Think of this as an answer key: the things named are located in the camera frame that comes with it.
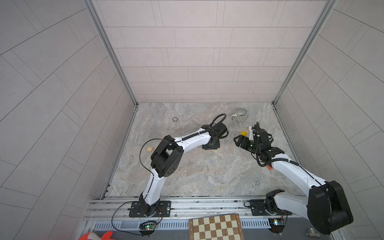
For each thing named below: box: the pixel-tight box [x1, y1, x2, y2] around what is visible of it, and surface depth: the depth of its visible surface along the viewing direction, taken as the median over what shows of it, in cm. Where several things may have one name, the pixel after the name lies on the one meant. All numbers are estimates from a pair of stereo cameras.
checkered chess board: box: [189, 213, 245, 240], surface depth 65 cm
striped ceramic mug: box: [231, 108, 248, 123], surface depth 104 cm
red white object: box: [78, 231, 113, 240], surface depth 61 cm
